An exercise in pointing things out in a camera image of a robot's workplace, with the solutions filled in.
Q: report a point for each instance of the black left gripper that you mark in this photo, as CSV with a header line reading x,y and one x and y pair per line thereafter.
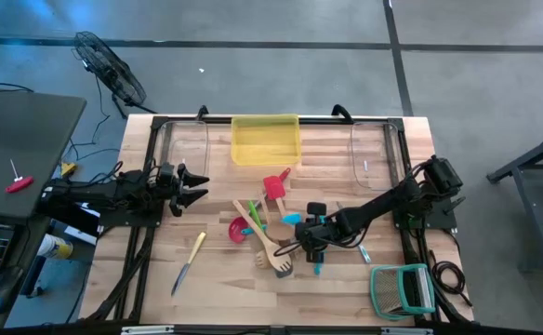
x,y
169,188

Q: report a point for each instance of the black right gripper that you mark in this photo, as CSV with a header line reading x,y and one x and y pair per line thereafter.
x,y
320,230

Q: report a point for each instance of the blue silicone spatula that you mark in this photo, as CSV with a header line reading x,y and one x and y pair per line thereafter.
x,y
292,218

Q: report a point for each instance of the wooden spoon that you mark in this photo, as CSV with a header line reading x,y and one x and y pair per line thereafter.
x,y
278,231

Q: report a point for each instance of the long wooden slotted turner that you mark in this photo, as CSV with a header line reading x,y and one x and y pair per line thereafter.
x,y
282,264

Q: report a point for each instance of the wooden salad fork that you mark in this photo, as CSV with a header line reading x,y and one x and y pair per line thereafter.
x,y
262,260

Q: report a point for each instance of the green silicone spatula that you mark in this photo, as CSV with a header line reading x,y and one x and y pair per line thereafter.
x,y
254,211

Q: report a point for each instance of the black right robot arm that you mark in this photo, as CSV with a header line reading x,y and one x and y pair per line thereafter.
x,y
383,200

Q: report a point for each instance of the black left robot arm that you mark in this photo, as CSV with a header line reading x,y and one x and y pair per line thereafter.
x,y
95,191

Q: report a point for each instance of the clear plastic container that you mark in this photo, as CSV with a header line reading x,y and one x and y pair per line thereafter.
x,y
185,144
374,153

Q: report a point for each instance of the teal striped flat tool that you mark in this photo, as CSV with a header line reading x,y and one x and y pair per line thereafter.
x,y
365,254

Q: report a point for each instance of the yellow plastic bin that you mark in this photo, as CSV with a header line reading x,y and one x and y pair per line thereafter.
x,y
266,139

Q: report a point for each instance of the teal box grater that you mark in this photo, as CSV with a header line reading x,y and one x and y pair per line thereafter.
x,y
388,290

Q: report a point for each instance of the small yellow object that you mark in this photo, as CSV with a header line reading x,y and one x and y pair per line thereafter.
x,y
68,168

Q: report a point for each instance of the black floor fan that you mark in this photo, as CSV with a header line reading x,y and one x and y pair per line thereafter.
x,y
109,70

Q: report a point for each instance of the white yellow can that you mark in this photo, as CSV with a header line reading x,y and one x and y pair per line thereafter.
x,y
55,246

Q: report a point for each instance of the grey desk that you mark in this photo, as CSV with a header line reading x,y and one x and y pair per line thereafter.
x,y
30,135

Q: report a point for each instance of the black computer mouse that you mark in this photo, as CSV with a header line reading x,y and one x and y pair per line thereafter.
x,y
4,288

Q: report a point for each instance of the dark metal side table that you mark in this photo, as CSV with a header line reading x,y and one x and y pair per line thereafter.
x,y
532,209

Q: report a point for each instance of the black metal table frame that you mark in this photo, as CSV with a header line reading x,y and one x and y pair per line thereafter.
x,y
327,120

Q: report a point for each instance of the silver metal bracket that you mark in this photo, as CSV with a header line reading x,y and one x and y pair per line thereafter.
x,y
147,330
406,331

